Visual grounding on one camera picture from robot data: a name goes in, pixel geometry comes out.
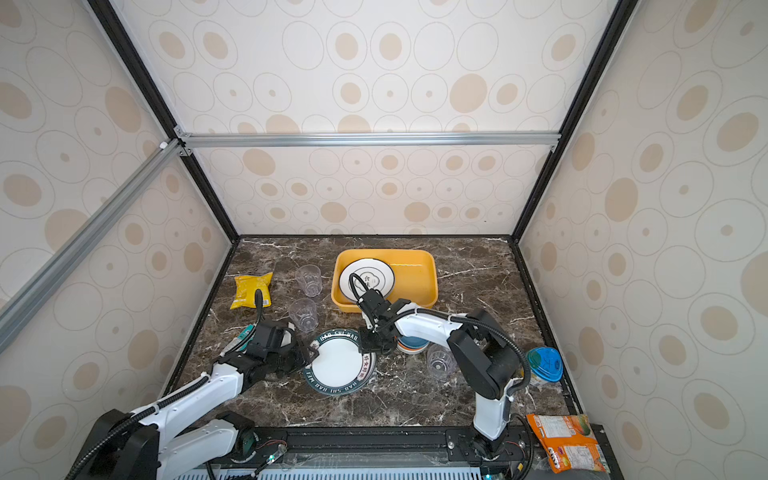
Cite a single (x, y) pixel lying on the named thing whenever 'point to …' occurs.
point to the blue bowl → (413, 342)
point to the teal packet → (246, 331)
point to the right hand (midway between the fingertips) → (363, 349)
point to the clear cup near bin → (309, 279)
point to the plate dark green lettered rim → (340, 369)
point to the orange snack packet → (570, 442)
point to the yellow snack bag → (246, 288)
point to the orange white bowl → (411, 350)
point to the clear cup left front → (304, 314)
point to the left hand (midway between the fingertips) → (324, 352)
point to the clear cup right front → (440, 362)
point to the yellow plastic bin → (416, 276)
